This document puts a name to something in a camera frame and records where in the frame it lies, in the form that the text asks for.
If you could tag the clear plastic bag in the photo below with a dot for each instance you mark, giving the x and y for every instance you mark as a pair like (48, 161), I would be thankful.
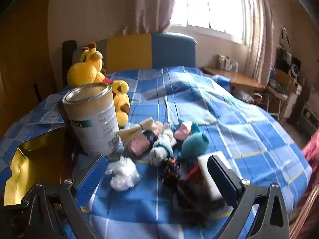
(123, 174)

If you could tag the pink towel with blue band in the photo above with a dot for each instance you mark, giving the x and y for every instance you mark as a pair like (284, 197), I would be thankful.
(139, 145)

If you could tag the white bag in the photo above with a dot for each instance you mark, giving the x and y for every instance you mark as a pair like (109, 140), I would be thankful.
(245, 95)

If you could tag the pink curtain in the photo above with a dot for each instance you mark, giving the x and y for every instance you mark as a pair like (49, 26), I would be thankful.
(154, 5)
(259, 29)

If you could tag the blue plaid bed sheet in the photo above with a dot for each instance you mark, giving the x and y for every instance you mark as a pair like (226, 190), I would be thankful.
(224, 119)

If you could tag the gold tin box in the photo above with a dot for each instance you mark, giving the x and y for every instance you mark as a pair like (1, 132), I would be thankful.
(25, 169)

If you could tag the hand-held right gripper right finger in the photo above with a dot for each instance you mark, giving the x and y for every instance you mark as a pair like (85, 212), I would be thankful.
(221, 179)

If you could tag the pale rectangular box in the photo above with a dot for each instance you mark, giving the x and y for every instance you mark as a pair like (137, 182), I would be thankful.
(206, 169)

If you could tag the pink patterned cloth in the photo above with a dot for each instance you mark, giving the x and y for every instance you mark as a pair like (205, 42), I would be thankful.
(312, 151)

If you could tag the wooden desk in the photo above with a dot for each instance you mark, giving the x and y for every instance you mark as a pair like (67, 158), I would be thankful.
(234, 77)

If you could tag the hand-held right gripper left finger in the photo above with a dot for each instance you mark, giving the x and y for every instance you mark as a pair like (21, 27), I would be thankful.
(92, 176)

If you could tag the yellow plush giraffe toy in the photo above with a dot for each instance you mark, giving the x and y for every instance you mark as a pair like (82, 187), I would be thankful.
(82, 72)

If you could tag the wooden chair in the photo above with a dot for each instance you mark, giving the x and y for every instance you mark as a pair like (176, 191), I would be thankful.
(281, 84)

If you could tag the teal and pink plush toy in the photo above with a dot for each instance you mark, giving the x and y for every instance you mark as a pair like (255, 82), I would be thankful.
(194, 145)

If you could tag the clear containers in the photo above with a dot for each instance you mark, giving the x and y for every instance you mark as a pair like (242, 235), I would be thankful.
(228, 63)

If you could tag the white powder can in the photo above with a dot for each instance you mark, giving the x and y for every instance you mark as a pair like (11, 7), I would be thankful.
(92, 119)

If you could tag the yellow and blue headboard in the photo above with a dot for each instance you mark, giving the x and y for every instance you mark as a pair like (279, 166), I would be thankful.
(129, 52)

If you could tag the red soft cloth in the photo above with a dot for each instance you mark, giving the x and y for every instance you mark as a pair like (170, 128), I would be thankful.
(194, 173)

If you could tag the beige cloth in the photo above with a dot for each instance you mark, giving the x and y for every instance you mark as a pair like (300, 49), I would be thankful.
(132, 133)

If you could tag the small white bottle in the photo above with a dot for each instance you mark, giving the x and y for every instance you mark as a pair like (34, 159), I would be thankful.
(125, 31)

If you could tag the white knitted sock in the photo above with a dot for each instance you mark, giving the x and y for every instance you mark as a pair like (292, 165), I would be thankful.
(159, 151)

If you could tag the window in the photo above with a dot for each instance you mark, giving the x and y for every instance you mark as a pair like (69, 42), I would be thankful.
(209, 5)

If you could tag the cluttered shelf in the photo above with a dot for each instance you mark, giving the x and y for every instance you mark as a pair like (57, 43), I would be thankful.
(291, 64)

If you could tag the black wig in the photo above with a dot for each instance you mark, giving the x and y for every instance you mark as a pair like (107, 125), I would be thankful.
(192, 199)

